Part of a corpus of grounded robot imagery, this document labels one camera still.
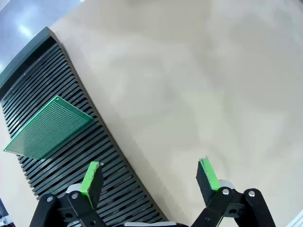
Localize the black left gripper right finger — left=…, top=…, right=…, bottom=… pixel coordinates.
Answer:
left=190, top=156, right=276, bottom=227

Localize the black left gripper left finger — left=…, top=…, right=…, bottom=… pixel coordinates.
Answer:
left=29, top=161, right=107, bottom=227

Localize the black slotted PCB rack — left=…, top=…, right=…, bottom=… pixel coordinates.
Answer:
left=0, top=26, right=171, bottom=227

